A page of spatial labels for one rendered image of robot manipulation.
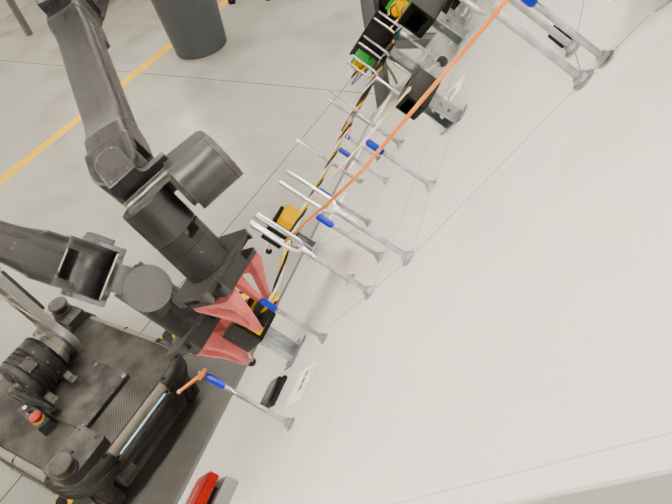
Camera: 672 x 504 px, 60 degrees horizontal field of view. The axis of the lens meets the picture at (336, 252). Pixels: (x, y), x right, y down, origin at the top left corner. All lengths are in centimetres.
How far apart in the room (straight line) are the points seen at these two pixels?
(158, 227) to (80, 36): 36
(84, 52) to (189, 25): 344
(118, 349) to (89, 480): 45
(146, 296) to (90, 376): 138
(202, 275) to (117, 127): 20
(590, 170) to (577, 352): 13
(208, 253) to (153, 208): 8
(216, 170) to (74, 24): 38
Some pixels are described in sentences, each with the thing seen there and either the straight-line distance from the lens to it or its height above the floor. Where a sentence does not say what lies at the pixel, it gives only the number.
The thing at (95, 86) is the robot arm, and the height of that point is 140.
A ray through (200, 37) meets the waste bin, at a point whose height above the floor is 14.
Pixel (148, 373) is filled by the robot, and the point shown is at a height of 24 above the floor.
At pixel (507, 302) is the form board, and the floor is 143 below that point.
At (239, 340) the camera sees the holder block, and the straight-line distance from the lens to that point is 75.
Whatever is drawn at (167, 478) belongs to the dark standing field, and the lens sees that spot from 208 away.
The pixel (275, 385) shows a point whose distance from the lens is 73.
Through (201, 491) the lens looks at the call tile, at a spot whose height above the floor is 112.
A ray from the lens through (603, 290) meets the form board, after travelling 29.
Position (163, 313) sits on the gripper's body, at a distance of 80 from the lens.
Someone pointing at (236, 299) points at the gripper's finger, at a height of 124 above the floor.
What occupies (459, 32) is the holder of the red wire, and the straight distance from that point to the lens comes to 104.
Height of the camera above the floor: 170
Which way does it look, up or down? 44 degrees down
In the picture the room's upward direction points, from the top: 15 degrees counter-clockwise
